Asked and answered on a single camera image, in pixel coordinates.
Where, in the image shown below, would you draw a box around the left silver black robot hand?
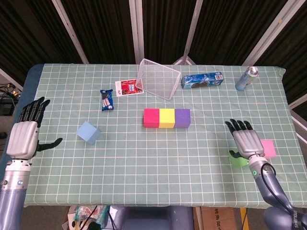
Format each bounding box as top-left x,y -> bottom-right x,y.
6,96 -> 63,161

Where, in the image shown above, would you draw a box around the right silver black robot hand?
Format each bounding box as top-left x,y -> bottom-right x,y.
224,119 -> 266,160

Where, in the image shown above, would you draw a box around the green foam cube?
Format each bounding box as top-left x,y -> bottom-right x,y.
227,148 -> 249,169

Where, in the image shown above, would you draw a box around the purple foam cube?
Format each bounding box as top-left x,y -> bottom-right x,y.
174,108 -> 191,128

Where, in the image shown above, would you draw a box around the yellow foam cube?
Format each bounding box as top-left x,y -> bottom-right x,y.
158,108 -> 176,129

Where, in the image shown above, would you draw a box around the crimson red foam cube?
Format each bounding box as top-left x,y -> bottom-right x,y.
143,108 -> 160,129

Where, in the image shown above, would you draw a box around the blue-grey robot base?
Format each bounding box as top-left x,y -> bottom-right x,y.
104,205 -> 194,230

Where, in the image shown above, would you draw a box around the pink foam cube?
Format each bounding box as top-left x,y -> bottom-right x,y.
260,139 -> 276,159

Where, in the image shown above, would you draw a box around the black equipment box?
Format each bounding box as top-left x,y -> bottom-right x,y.
0,97 -> 16,116

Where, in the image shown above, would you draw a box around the blue table padding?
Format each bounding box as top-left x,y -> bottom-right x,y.
0,64 -> 44,202

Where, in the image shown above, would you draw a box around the tall light blue drink can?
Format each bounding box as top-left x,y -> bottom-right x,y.
235,66 -> 260,92

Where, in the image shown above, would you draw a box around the light blue foam cube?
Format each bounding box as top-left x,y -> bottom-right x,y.
76,121 -> 101,145

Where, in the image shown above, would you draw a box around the yellow upright bar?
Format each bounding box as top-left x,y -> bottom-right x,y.
240,207 -> 248,230

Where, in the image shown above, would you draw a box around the blue cookie box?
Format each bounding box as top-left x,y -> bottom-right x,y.
181,71 -> 225,90

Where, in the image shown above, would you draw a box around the brown cardboard box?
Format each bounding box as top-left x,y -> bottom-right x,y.
200,206 -> 242,230

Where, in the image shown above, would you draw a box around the white table leg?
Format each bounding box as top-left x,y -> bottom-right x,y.
193,206 -> 201,230

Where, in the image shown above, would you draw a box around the small blue cookie packet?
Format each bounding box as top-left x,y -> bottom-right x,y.
99,89 -> 115,112

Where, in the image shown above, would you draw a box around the pile of snack bags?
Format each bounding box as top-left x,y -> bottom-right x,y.
62,205 -> 110,230

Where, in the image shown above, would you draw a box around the green checked tablecloth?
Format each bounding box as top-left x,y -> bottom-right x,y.
13,62 -> 307,209

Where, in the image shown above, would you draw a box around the red printed card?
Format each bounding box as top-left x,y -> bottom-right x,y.
115,79 -> 144,97

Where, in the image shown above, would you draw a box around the dark pleated curtain backdrop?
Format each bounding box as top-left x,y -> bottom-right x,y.
0,0 -> 307,113

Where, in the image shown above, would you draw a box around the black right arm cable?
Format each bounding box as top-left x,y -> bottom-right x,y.
260,163 -> 296,212

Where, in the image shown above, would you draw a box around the tangled floor cables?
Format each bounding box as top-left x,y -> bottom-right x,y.
0,82 -> 20,99

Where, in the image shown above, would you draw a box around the white partition frame post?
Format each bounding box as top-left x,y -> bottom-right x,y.
172,0 -> 204,66
288,93 -> 307,110
291,112 -> 307,142
241,0 -> 302,66
129,0 -> 145,64
51,0 -> 90,64
0,68 -> 24,91

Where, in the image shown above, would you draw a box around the white wire mesh basket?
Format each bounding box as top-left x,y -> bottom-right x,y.
135,58 -> 182,101

